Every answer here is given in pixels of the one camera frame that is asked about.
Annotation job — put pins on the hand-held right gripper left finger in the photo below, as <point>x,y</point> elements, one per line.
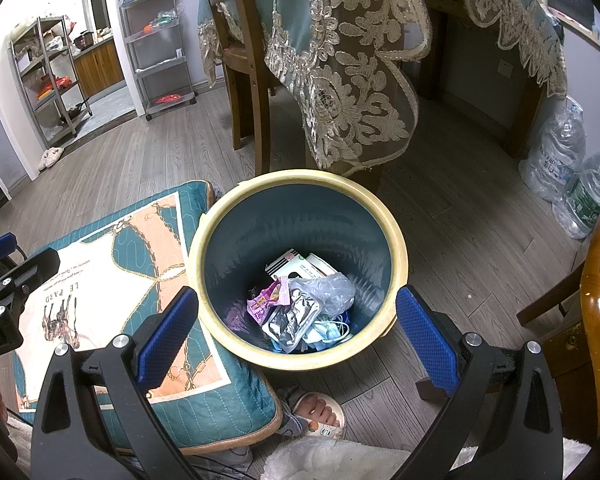
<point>167,330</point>

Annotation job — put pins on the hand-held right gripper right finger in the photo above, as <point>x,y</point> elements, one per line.
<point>425,332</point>

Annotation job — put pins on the blue face mask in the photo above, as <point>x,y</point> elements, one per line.
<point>325,332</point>

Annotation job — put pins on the pink purple packet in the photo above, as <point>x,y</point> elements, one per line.
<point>265,305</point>

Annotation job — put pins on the clear plastic bag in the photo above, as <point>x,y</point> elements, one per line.
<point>330,290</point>

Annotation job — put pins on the silver foil packet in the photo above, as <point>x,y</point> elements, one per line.
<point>290,322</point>

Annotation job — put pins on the green white medicine box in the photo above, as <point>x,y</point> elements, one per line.
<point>284,265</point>

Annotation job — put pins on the blue bin with yellow rim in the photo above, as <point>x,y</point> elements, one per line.
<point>280,220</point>

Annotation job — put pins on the teal orange printed cushion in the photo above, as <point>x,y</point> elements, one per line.
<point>130,240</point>

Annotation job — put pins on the white fluffy slippers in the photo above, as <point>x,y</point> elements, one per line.
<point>51,159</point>

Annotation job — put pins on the person's foot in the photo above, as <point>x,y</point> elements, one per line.
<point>317,410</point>

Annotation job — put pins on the white patterned slipper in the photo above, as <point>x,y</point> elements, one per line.
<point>330,431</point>

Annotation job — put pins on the white fluffy blanket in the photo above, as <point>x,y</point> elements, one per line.
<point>380,462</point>

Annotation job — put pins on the metal shelf rack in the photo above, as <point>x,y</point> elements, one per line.
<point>55,77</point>

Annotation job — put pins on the large clear water bottle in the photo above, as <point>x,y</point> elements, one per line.
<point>587,200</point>
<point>555,155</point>

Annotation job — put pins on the wooden kitchen cabinet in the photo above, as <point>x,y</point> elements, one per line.
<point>100,67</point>

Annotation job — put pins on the dark red cooking pot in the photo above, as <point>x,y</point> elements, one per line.
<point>82,41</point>

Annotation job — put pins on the grey rolling trolley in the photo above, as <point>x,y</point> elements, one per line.
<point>160,65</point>

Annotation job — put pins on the brown wooden dining chair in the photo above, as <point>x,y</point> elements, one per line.
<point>245,70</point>

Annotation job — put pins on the white wall socket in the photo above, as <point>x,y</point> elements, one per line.
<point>506,68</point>

